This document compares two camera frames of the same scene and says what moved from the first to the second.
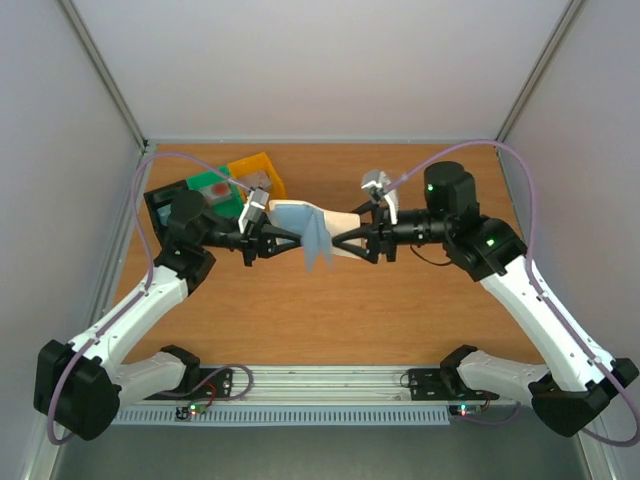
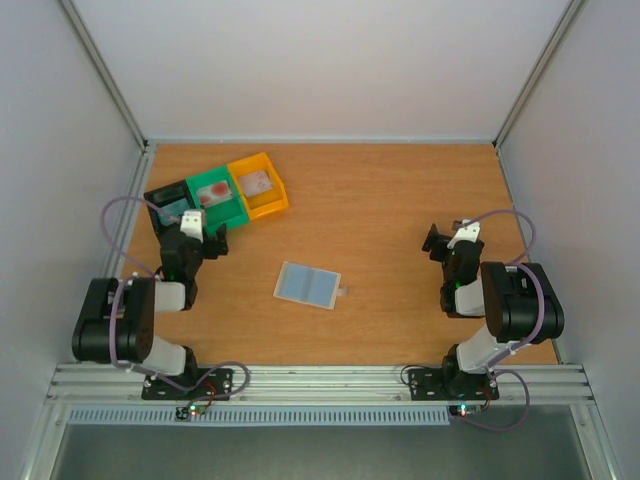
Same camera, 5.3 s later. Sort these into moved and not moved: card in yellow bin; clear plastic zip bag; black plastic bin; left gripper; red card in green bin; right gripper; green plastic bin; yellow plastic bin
Moved: left gripper; clear plastic zip bag; right gripper
Not moved: yellow plastic bin; black plastic bin; card in yellow bin; green plastic bin; red card in green bin
